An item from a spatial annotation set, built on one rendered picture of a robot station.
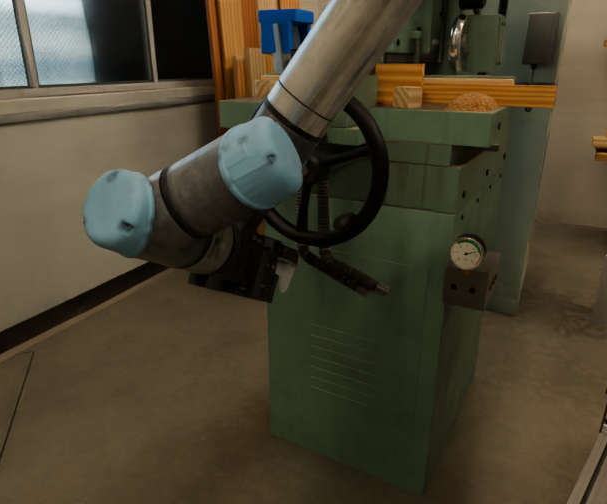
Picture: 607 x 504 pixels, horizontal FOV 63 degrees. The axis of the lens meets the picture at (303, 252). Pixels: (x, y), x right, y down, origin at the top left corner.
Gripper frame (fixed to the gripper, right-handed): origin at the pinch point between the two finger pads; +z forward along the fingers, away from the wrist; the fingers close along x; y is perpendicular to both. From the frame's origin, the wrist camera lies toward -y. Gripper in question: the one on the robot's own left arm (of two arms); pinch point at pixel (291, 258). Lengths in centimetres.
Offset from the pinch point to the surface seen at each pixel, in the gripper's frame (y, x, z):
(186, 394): 43, -61, 66
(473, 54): -58, 10, 42
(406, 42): -54, -2, 30
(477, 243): -11.5, 22.0, 24.6
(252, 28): -124, -126, 128
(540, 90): -44, 26, 31
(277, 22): -89, -70, 73
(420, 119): -32.0, 8.0, 20.3
